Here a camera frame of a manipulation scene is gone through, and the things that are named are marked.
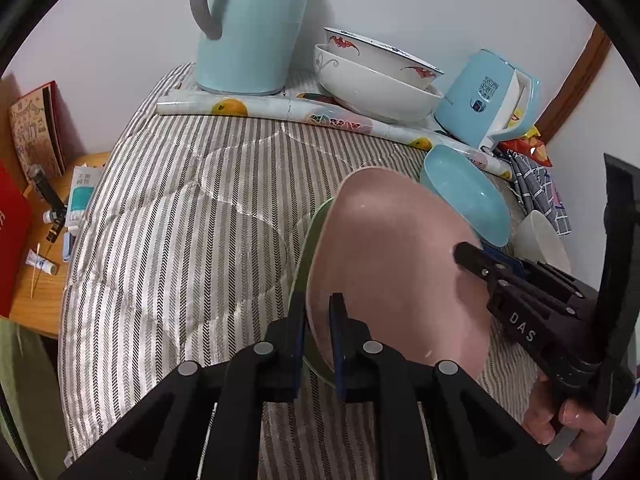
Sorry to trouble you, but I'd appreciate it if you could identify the red paper bag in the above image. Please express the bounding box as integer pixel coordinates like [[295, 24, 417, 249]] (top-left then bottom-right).
[[0, 166, 32, 318]]

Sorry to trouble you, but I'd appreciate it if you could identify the right hand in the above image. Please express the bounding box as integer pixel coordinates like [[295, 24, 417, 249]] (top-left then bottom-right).
[[522, 372, 616, 478]]

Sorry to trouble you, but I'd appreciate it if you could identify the brown wooden door frame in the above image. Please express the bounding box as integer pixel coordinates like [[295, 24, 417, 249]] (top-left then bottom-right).
[[536, 24, 612, 144]]

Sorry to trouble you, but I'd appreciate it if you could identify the white ceramic bowl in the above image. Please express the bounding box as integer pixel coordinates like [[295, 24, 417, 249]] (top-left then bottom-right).
[[513, 210, 572, 274]]

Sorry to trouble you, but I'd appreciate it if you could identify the grey checked cloth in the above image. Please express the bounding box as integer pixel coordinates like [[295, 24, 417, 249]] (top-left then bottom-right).
[[506, 150, 572, 236]]

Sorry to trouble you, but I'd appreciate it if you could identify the teal white medicine box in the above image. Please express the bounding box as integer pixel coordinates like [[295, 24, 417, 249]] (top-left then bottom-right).
[[65, 165, 103, 229]]

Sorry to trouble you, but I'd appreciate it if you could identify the pink square plate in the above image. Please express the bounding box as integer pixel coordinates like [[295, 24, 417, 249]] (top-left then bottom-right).
[[306, 167, 490, 378]]

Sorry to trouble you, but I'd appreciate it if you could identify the light blue electric kettle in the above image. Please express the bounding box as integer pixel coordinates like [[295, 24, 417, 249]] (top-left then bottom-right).
[[434, 49, 540, 151]]

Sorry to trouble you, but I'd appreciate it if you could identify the blue square plate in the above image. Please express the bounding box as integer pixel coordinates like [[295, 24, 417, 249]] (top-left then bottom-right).
[[420, 145, 511, 248]]

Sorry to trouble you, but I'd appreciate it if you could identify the patterned brown box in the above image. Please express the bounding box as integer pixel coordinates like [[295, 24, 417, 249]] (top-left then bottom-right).
[[9, 80, 66, 178]]

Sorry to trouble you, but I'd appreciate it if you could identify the red snack bag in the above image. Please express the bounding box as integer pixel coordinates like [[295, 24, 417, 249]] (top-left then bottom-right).
[[499, 127, 552, 167]]

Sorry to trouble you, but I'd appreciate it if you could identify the light blue thermos jug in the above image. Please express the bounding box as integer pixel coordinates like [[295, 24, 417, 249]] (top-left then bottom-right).
[[189, 0, 307, 96]]

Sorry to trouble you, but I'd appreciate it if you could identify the wooden side table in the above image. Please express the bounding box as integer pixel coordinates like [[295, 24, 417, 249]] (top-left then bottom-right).
[[8, 152, 112, 340]]

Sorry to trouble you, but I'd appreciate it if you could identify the small white tube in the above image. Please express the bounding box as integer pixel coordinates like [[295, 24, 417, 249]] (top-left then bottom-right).
[[25, 250, 58, 275]]

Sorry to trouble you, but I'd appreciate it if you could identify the striped quilted table cover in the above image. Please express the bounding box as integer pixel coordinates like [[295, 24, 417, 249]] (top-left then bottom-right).
[[56, 62, 539, 480]]

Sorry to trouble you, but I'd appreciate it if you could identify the fruit pattern rolled mat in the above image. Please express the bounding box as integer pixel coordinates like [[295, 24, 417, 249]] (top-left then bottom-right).
[[156, 90, 514, 181]]

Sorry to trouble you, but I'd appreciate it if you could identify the yellow snack bag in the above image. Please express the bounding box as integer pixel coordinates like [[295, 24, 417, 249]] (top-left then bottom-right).
[[508, 107, 530, 136]]

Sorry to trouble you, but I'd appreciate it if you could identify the green square plate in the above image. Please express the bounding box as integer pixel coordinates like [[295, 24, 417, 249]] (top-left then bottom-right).
[[290, 198, 335, 389]]

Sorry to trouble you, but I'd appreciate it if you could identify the painted porcelain bowl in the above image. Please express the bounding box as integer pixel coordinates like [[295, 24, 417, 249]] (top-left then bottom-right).
[[324, 27, 444, 90]]

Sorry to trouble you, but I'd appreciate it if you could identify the large white porcelain bowl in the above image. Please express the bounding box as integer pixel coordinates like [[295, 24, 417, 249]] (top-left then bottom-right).
[[314, 44, 444, 124]]

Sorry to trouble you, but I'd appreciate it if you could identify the black small tool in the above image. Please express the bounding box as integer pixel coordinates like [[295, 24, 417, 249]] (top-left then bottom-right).
[[28, 165, 67, 244]]

